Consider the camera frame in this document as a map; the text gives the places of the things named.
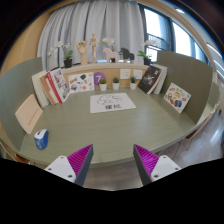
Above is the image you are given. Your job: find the brown book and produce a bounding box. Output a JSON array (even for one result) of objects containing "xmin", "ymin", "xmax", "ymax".
[{"xmin": 39, "ymin": 72, "xmax": 60, "ymax": 106}]

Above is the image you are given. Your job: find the wooden mannequin figure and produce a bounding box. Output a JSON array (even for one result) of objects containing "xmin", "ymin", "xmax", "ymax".
[{"xmin": 88, "ymin": 32, "xmax": 102, "ymax": 64}]

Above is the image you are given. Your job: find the beige book with red text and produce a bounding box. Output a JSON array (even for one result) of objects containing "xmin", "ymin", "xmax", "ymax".
[{"xmin": 14, "ymin": 93, "xmax": 44, "ymax": 135}]

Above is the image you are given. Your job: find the pink wooden horse figure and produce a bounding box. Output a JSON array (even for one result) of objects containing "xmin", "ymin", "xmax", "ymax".
[{"xmin": 102, "ymin": 46, "xmax": 120, "ymax": 64}]

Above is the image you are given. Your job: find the purple round number sign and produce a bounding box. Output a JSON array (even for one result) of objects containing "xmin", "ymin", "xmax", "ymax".
[{"xmin": 93, "ymin": 71, "xmax": 107, "ymax": 88}]

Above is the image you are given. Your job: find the red-edged photo magazine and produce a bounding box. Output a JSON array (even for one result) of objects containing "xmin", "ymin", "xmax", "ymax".
[{"xmin": 45, "ymin": 67, "xmax": 72, "ymax": 104}]

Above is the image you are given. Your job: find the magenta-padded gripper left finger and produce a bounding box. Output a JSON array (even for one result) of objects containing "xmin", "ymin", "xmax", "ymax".
[{"xmin": 43, "ymin": 143, "xmax": 95, "ymax": 187}]

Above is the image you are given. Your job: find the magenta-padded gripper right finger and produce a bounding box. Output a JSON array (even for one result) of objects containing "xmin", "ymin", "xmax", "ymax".
[{"xmin": 132, "ymin": 143, "xmax": 182, "ymax": 186}]

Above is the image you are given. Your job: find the white illustrated sticker card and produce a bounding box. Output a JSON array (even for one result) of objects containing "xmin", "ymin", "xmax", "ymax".
[{"xmin": 67, "ymin": 71, "xmax": 96, "ymax": 94}]

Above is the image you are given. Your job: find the black wooden horse figure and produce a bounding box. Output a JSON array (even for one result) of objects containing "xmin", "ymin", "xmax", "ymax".
[{"xmin": 118, "ymin": 47, "xmax": 135, "ymax": 63}]

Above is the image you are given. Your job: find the grey-green desk partition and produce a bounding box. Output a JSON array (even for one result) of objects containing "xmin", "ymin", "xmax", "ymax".
[
  {"xmin": 156, "ymin": 49, "xmax": 214, "ymax": 125},
  {"xmin": 0, "ymin": 56, "xmax": 44, "ymax": 151}
]

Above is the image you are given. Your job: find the grey pleated curtain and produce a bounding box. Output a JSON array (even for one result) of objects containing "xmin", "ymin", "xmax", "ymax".
[{"xmin": 37, "ymin": 0, "xmax": 146, "ymax": 71}]

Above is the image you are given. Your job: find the white orchid behind horse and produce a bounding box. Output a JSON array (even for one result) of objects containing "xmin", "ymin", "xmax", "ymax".
[{"xmin": 101, "ymin": 37, "xmax": 116, "ymax": 53}]

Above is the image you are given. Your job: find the small succulent in white pot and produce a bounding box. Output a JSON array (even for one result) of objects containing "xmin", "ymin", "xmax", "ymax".
[
  {"xmin": 129, "ymin": 76, "xmax": 138, "ymax": 91},
  {"xmin": 111, "ymin": 77, "xmax": 121, "ymax": 91},
  {"xmin": 98, "ymin": 77, "xmax": 108, "ymax": 92}
]

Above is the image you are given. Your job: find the white switch plate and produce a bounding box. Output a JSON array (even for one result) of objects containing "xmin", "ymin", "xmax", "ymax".
[{"xmin": 132, "ymin": 68, "xmax": 144, "ymax": 80}]

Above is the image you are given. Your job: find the dark-framed window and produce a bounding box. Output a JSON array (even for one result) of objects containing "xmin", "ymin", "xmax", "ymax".
[{"xmin": 138, "ymin": 3, "xmax": 214, "ymax": 64}]

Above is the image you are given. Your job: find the colourful food picture card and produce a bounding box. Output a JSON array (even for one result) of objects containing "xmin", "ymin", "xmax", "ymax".
[{"xmin": 162, "ymin": 82, "xmax": 192, "ymax": 114}]

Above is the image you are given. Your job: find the white wall socket plate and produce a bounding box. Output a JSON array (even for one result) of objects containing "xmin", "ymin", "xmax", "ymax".
[{"xmin": 119, "ymin": 68, "xmax": 131, "ymax": 80}]

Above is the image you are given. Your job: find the black cover book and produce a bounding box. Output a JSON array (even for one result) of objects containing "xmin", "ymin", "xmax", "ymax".
[{"xmin": 137, "ymin": 65, "xmax": 163, "ymax": 95}]

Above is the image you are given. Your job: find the blue and white computer mouse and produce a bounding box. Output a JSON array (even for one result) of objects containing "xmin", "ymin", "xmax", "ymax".
[{"xmin": 33, "ymin": 128, "xmax": 50, "ymax": 150}]

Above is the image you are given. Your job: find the white orchid in black pot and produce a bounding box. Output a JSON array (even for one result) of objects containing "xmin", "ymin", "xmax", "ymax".
[
  {"xmin": 137, "ymin": 38, "xmax": 162, "ymax": 66},
  {"xmin": 46, "ymin": 41, "xmax": 74, "ymax": 69}
]

